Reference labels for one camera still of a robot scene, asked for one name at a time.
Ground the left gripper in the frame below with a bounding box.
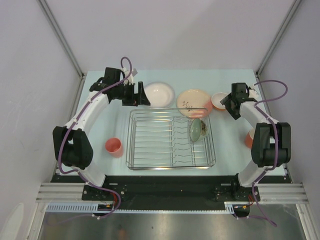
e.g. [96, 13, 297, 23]
[114, 82, 150, 107]

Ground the orange and white bowl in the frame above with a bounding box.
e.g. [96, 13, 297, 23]
[211, 92, 228, 111]

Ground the white deep plate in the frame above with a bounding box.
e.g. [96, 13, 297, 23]
[144, 82, 175, 109]

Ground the green ceramic bowl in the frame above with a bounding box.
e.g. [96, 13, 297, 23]
[189, 118, 208, 143]

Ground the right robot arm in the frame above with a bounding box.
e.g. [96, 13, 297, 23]
[220, 82, 292, 201]

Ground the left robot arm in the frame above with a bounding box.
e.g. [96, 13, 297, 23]
[52, 67, 151, 200]

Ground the cream and pink plate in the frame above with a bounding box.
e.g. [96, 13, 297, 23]
[176, 89, 213, 119]

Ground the pink plastic cup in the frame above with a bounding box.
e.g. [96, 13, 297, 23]
[105, 137, 124, 158]

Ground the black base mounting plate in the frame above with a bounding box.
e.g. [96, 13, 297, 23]
[51, 175, 292, 218]

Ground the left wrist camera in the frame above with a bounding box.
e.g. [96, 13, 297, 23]
[121, 67, 138, 85]

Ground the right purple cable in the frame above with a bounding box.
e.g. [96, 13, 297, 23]
[250, 79, 289, 228]

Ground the purple cable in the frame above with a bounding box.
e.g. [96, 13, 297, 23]
[46, 56, 133, 226]
[250, 79, 289, 228]

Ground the metal wire dish rack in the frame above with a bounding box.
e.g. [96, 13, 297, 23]
[126, 108, 216, 171]

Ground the orange mug with handle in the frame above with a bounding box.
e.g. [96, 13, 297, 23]
[244, 128, 255, 149]

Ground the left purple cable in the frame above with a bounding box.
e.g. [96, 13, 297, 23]
[46, 56, 133, 226]

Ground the white cable duct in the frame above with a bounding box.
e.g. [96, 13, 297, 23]
[46, 202, 251, 216]

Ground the aluminium frame rail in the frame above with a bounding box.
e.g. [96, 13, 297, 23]
[36, 183, 309, 204]

